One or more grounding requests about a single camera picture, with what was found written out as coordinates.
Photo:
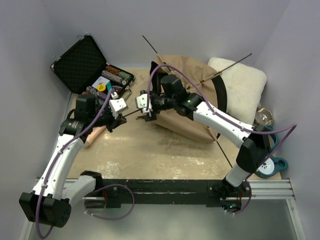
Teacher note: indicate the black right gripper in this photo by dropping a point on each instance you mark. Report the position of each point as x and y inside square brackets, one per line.
[153, 116]

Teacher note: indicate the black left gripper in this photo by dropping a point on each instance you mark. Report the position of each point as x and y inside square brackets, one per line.
[115, 123]

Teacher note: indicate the beige fabric pet tent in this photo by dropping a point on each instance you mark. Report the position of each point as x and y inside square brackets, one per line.
[196, 77]

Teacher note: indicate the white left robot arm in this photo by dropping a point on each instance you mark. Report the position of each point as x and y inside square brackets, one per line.
[50, 203]

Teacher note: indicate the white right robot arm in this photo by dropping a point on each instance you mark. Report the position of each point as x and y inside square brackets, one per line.
[252, 142]

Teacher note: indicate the yellow round sticker card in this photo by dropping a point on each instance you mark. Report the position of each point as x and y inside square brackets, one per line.
[101, 87]

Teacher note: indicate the grey chip stack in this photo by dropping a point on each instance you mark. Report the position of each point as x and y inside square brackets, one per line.
[113, 77]

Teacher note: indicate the green chip stack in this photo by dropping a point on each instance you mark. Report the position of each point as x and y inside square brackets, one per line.
[124, 75]

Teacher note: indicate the brown chip stack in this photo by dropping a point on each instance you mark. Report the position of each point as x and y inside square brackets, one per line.
[112, 69]

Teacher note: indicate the black poker chip case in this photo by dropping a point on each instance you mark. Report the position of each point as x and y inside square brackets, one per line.
[80, 69]

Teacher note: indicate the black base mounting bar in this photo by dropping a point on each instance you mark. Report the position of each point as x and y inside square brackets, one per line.
[209, 192]

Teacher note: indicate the white fluffy pillow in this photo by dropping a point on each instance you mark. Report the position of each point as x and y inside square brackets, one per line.
[244, 86]

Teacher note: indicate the clear glass bowl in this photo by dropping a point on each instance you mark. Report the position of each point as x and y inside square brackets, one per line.
[264, 117]

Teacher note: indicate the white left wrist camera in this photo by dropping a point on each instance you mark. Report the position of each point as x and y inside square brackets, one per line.
[117, 104]

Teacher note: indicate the beige wooden handle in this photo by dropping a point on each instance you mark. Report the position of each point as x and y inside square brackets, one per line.
[93, 135]

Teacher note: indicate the aluminium frame rail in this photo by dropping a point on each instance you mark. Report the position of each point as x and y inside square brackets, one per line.
[279, 189]

